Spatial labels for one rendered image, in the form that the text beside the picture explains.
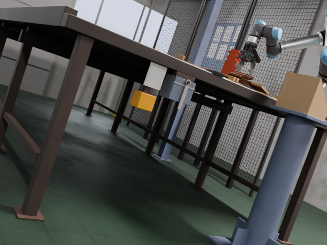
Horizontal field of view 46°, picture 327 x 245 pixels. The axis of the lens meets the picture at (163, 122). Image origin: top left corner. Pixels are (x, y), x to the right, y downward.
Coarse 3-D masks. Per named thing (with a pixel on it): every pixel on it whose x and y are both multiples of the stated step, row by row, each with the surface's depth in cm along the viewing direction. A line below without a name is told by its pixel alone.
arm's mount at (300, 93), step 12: (288, 72) 223; (288, 84) 221; (300, 84) 215; (312, 84) 209; (288, 96) 219; (300, 96) 213; (312, 96) 207; (324, 96) 211; (288, 108) 218; (300, 108) 211; (312, 108) 208; (324, 108) 214; (324, 120) 216
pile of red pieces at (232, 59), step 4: (232, 48) 337; (228, 52) 340; (232, 52) 337; (236, 52) 336; (228, 56) 338; (232, 56) 337; (236, 56) 335; (228, 60) 338; (232, 60) 336; (236, 60) 340; (224, 64) 338; (228, 64) 337; (232, 64) 336; (224, 68) 338; (228, 68) 337; (232, 68) 336; (224, 72) 338
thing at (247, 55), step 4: (248, 44) 247; (252, 44) 248; (244, 48) 250; (248, 48) 249; (252, 48) 251; (240, 52) 251; (244, 52) 248; (248, 52) 246; (252, 52) 251; (240, 56) 250; (244, 56) 247; (248, 56) 247; (252, 56) 250; (244, 60) 253; (248, 60) 248
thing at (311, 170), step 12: (324, 132) 271; (312, 144) 276; (324, 144) 275; (312, 156) 273; (312, 168) 274; (300, 180) 277; (300, 192) 274; (300, 204) 277; (288, 216) 278; (288, 228) 277
